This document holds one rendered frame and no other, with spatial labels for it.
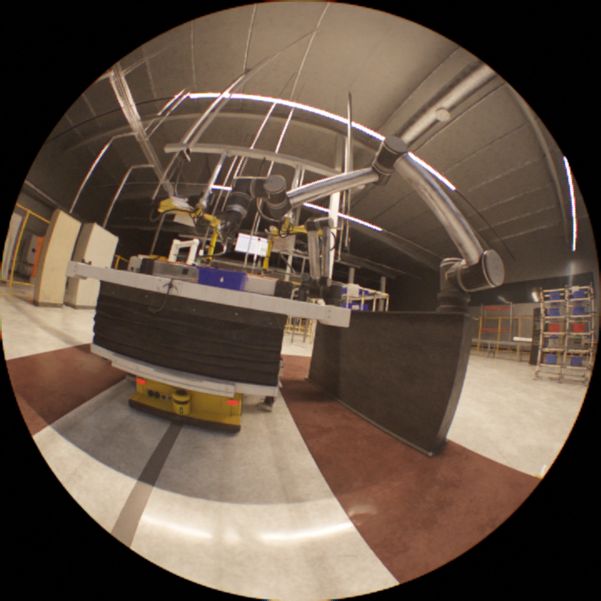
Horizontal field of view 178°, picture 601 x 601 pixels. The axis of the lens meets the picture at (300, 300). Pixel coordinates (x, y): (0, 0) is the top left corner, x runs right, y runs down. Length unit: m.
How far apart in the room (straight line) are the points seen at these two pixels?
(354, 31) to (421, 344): 9.65
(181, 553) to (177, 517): 0.16
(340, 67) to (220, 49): 4.79
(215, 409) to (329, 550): 1.02
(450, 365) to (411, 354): 0.30
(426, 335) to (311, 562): 1.29
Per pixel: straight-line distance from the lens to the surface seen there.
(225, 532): 0.84
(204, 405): 1.34
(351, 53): 9.75
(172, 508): 0.90
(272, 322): 0.89
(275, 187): 0.93
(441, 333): 1.28
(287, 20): 9.56
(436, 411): 1.33
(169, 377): 0.96
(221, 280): 0.86
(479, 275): 1.17
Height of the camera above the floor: 0.76
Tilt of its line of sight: 5 degrees up
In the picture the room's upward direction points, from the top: 8 degrees clockwise
